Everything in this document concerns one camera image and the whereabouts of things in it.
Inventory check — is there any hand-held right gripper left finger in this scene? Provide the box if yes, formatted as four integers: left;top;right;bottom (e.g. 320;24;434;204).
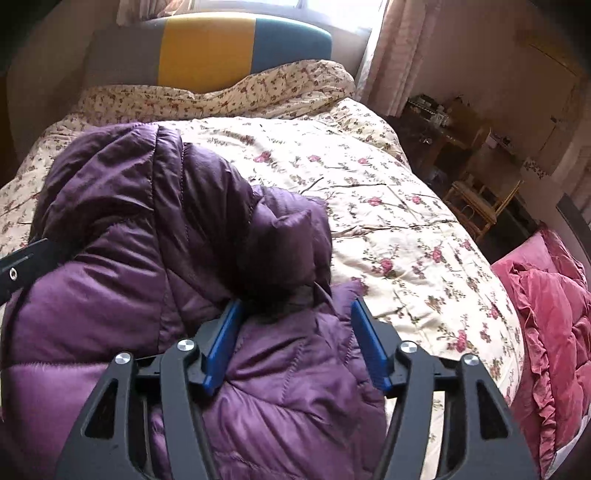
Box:
55;298;245;480

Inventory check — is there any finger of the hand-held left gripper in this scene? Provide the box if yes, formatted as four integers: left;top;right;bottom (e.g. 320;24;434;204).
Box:
0;237;63;305

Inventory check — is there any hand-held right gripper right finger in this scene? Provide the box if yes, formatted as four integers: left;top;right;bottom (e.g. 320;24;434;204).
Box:
350;298;539;480

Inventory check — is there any purple puffer jacket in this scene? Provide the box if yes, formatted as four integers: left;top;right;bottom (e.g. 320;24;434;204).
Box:
0;121;393;480

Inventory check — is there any floral duvet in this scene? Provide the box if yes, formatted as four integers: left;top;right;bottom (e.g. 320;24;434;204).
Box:
0;59;527;478

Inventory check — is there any wooden chair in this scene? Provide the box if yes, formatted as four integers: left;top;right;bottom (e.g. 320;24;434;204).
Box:
443;178;525;243

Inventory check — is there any pink ruffled quilt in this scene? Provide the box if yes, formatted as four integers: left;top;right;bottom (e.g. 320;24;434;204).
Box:
492;228;591;478

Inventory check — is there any wooden desk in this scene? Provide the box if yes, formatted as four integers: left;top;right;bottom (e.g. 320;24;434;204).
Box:
399;95;492;185

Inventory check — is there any light wooden cabinet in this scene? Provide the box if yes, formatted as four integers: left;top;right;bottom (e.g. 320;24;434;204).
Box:
466;129;559;217

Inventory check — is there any pale curtain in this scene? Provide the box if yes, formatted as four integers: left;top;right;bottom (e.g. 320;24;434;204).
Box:
115;0;195;24
360;0;444;118

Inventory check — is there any grey yellow blue pillow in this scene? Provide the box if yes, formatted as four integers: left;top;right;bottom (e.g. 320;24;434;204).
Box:
83;11;333;93

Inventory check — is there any window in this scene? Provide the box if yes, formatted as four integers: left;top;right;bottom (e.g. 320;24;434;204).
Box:
185;0;389;33

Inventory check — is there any dark frame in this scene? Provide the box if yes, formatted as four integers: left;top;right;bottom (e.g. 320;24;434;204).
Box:
556;194;591;259

